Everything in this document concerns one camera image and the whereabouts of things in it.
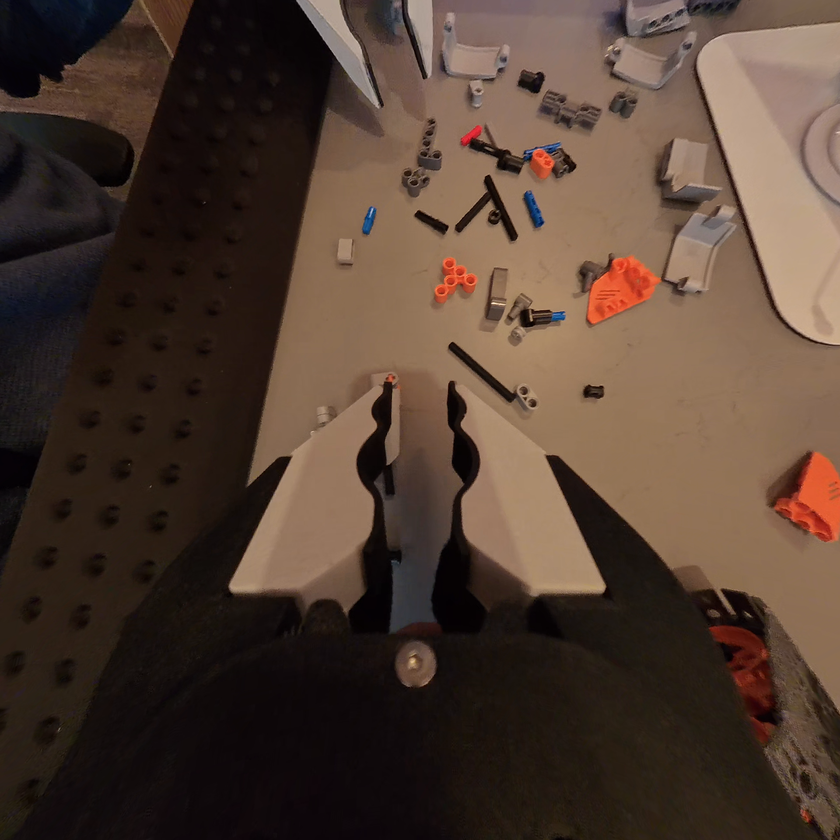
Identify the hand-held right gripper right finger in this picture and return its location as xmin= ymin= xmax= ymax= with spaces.
xmin=432 ymin=381 xmax=607 ymax=635

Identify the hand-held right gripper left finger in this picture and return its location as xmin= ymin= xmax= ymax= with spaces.
xmin=228 ymin=385 xmax=393 ymax=634

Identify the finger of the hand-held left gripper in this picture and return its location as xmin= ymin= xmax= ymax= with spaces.
xmin=399 ymin=0 xmax=435 ymax=80
xmin=294 ymin=0 xmax=385 ymax=110

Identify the grey cylinder axle assembly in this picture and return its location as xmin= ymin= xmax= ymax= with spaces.
xmin=369 ymin=371 xmax=403 ymax=497

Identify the grey curved panel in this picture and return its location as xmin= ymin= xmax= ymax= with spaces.
xmin=662 ymin=204 xmax=738 ymax=295
xmin=439 ymin=13 xmax=512 ymax=80
xmin=656 ymin=137 xmax=723 ymax=203
xmin=604 ymin=31 xmax=698 ymax=90

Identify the dark grey holed beam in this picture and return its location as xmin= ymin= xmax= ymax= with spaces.
xmin=416 ymin=117 xmax=445 ymax=171

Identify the black thin axle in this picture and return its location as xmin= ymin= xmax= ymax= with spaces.
xmin=469 ymin=125 xmax=509 ymax=161

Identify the long black axle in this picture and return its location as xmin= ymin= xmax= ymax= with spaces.
xmin=448 ymin=340 xmax=520 ymax=403

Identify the black dimpled mat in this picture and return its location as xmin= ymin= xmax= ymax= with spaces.
xmin=0 ymin=0 xmax=336 ymax=840

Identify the grey L-shaped beam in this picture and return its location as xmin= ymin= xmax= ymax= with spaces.
xmin=485 ymin=266 xmax=511 ymax=322

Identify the light grey angled panel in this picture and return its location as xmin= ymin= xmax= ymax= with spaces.
xmin=620 ymin=0 xmax=692 ymax=38

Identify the orange flat panel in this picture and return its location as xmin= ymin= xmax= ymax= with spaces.
xmin=585 ymin=254 xmax=663 ymax=326

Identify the orange five-hole connector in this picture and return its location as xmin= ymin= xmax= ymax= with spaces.
xmin=432 ymin=256 xmax=479 ymax=305

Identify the dark grey pin connector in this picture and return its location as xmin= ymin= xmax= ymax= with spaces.
xmin=577 ymin=254 xmax=617 ymax=294

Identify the orange wedge brick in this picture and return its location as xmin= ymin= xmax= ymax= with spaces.
xmin=772 ymin=451 xmax=840 ymax=543

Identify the black chair armrest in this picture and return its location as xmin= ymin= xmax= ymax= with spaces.
xmin=0 ymin=112 xmax=136 ymax=189

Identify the tracked toy robot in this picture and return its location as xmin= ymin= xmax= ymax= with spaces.
xmin=688 ymin=586 xmax=840 ymax=829

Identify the white stand base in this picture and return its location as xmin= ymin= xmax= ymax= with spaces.
xmin=696 ymin=23 xmax=840 ymax=346

